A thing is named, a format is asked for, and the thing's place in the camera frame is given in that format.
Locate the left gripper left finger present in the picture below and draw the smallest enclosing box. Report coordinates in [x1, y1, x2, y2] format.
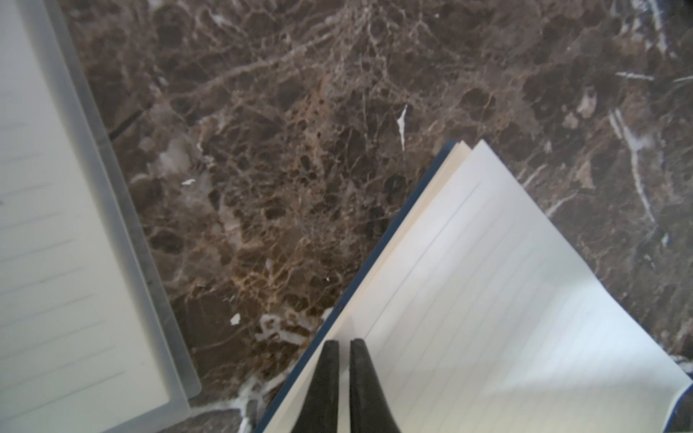
[292, 340, 340, 433]

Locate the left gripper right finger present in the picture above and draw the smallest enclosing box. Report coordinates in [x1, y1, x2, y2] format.
[349, 338, 401, 433]

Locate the blue spiral notebook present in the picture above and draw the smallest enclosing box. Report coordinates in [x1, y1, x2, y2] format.
[256, 142, 692, 432]

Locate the large lined spiral notebook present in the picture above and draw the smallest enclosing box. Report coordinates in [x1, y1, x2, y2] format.
[1, 1, 200, 432]

